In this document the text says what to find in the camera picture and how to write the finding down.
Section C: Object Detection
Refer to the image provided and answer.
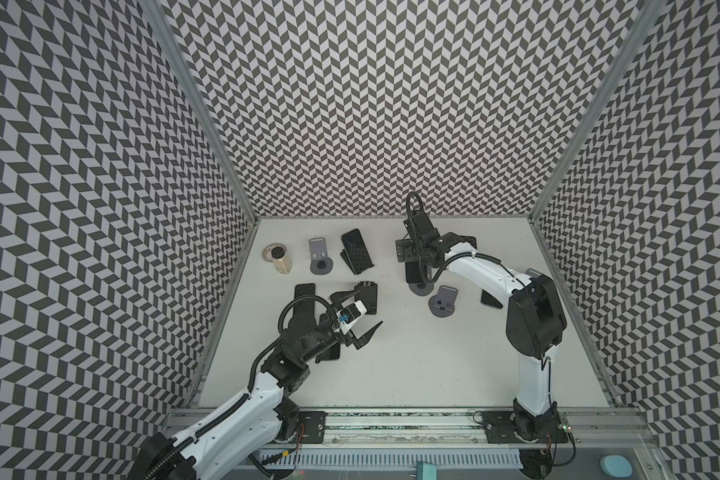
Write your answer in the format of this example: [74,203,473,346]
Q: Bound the purple edged phone black stand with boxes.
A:
[315,344,341,363]

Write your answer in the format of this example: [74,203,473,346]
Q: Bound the grey round stand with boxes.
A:
[428,285,458,318]
[408,283,434,296]
[308,237,333,276]

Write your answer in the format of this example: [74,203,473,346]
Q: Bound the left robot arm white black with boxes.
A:
[127,281,378,479]

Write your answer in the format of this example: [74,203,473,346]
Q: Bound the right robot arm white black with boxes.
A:
[396,212,567,443]

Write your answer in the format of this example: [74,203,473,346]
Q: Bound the teal phone on black stand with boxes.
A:
[341,228,374,275]

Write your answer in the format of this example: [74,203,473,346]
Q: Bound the spice jar with black lid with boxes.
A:
[262,243,292,275]

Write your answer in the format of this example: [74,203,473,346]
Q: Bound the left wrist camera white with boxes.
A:
[337,300,368,334]

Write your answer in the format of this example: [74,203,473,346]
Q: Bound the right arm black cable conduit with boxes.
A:
[404,191,517,286]

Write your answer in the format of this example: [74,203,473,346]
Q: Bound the metal base rail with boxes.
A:
[173,407,637,472]

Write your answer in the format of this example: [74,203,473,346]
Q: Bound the silver aluminium corner post right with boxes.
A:
[530,0,670,220]

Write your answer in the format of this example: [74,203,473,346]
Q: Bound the silver aluminium corner post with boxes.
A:
[530,0,670,220]
[139,0,258,223]

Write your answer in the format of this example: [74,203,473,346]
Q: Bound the silver aluminium corner post left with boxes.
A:
[139,0,258,223]

